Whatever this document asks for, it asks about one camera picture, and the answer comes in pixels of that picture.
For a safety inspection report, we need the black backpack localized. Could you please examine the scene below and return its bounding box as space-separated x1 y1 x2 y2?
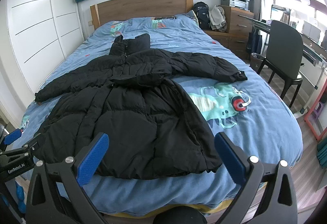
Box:
192 2 210 30

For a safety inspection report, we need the black puffer coat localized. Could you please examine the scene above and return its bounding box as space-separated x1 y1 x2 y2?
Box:
34 34 247 180

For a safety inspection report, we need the white wardrobe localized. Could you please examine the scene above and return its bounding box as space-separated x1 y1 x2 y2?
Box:
7 0 84 93

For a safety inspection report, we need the beige clothes pile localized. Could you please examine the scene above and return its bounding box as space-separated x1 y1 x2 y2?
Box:
209 5 227 32

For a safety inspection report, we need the black chair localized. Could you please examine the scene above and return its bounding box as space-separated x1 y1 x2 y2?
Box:
257 20 304 108

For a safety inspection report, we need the white printer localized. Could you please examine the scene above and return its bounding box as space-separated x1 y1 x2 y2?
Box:
221 0 250 11

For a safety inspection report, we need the waste bin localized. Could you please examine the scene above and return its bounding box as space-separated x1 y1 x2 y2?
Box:
250 53 264 72

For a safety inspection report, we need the wooden headboard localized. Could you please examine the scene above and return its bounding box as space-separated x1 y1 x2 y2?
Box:
90 0 193 29

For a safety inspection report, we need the glass desk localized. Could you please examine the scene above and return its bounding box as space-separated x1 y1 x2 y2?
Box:
240 15 327 91

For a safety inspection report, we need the wooden drawer chest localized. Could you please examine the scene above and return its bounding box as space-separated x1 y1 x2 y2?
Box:
204 6 254 60

